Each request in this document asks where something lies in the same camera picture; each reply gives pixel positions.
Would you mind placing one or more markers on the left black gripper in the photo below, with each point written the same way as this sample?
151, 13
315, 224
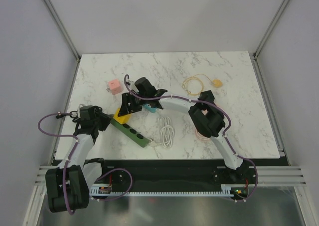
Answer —
105, 118

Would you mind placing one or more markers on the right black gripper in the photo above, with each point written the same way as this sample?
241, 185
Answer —
127, 98

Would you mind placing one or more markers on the teal power strip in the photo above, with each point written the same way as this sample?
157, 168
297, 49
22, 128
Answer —
149, 108

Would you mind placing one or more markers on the yellow cube socket adapter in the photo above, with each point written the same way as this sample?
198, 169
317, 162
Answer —
121, 119

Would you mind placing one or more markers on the pink cube socket adapter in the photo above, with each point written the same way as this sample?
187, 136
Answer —
114, 87

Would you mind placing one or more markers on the green power strip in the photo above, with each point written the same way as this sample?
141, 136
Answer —
131, 133

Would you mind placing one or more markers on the yellow charger plug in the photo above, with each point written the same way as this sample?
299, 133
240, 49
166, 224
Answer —
217, 83

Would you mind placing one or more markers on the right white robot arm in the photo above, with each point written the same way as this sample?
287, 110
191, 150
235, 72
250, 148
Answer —
209, 120

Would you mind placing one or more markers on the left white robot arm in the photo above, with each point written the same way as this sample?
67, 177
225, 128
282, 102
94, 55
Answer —
69, 183

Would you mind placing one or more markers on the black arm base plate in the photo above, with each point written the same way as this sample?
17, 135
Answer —
132, 173

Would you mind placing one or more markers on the white slotted cable duct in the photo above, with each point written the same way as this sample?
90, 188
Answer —
100, 190

